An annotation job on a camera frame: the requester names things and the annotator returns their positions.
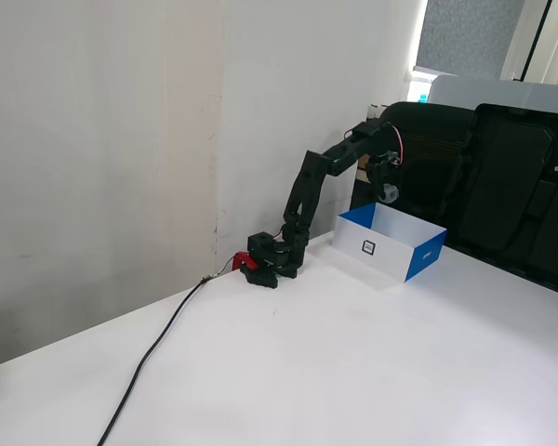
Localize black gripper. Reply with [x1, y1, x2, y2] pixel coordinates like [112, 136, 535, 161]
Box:
[365, 151, 405, 202]

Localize blue and white cardboard box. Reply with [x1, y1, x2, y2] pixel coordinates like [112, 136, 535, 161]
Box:
[332, 202, 449, 283]

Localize dark cabinet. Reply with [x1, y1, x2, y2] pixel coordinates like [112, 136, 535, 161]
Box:
[350, 178, 377, 213]

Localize black mesh office chair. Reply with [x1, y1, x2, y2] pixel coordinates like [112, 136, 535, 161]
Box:
[370, 100, 476, 245]

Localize white panel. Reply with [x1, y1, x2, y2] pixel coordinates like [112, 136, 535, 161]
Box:
[429, 73, 558, 117]

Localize red clamp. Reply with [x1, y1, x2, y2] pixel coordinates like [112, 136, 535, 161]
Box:
[231, 251, 260, 273]

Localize gray window blind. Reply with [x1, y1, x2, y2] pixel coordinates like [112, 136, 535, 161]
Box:
[416, 0, 526, 78]

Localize white and red servo wire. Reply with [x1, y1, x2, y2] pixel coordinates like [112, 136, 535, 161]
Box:
[389, 124, 406, 166]

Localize black window frame bar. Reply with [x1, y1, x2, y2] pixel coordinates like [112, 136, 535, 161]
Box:
[520, 0, 553, 83]

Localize black power cable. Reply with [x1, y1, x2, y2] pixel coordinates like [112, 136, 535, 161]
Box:
[96, 259, 236, 446]

